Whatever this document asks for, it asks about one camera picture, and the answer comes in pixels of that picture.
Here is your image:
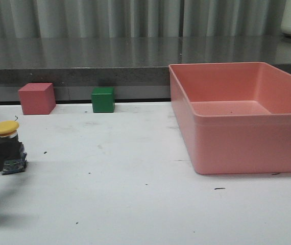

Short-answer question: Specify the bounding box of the green cube block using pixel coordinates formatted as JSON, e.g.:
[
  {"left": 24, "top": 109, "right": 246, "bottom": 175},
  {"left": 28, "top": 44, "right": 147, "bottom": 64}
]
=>
[{"left": 91, "top": 87, "right": 115, "bottom": 113}]

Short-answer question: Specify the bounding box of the yellow push button switch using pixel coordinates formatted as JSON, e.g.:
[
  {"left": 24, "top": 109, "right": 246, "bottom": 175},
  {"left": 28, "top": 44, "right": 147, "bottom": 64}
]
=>
[{"left": 0, "top": 120, "right": 27, "bottom": 175}]

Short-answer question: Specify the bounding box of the dark grey counter shelf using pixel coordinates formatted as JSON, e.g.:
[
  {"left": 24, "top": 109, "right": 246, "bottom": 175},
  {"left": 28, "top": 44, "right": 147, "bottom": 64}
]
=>
[{"left": 0, "top": 35, "right": 291, "bottom": 104}]

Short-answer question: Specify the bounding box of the pink cube block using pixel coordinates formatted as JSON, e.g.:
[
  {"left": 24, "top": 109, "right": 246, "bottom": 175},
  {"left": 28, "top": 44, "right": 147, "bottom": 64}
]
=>
[{"left": 18, "top": 83, "right": 56, "bottom": 115}]

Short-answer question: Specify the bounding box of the pink plastic bin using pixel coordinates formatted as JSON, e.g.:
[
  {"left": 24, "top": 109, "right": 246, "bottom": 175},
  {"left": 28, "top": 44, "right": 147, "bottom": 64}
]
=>
[{"left": 169, "top": 62, "right": 291, "bottom": 174}]

